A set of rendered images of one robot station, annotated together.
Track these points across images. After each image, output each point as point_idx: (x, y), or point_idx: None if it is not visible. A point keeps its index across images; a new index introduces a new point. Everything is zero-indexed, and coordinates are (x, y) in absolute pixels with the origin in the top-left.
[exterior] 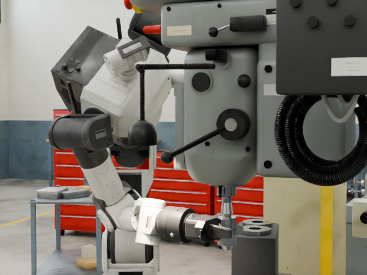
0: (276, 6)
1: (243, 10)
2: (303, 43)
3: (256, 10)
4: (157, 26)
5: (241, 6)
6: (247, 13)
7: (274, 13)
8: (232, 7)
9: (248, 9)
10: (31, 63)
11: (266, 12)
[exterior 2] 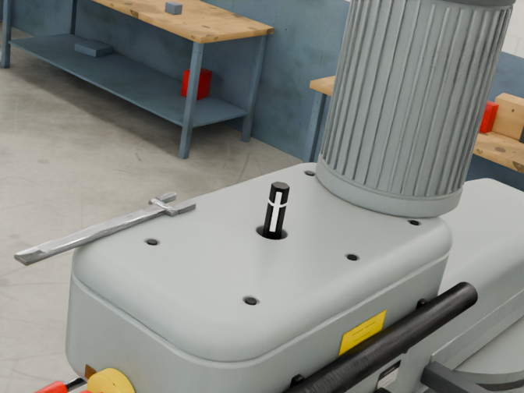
0: (389, 364)
1: (358, 387)
2: None
3: (370, 380)
4: (60, 392)
5: (357, 384)
6: (360, 391)
7: (386, 374)
8: (347, 391)
9: (362, 384)
10: None
11: (379, 378)
